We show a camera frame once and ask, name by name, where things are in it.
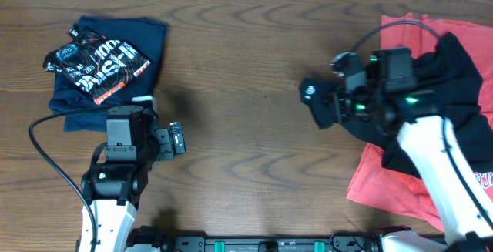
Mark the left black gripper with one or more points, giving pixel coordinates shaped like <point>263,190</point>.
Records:
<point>166,148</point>

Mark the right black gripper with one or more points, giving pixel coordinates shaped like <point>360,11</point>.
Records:
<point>343,102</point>

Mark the black t-shirt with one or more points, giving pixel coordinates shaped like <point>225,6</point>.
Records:
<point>448,71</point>

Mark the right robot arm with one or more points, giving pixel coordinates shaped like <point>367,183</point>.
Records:
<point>386,92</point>

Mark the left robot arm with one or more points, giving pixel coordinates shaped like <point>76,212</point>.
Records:
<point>117,176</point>

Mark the red printed t-shirt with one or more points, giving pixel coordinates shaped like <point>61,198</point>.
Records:
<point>395,192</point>

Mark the folded navy blue shirt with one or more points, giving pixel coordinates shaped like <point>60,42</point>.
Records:
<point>147,35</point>

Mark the black orange printed jersey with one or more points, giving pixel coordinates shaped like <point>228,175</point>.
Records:
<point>95,64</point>

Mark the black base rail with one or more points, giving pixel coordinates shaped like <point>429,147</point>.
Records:
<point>269,244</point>

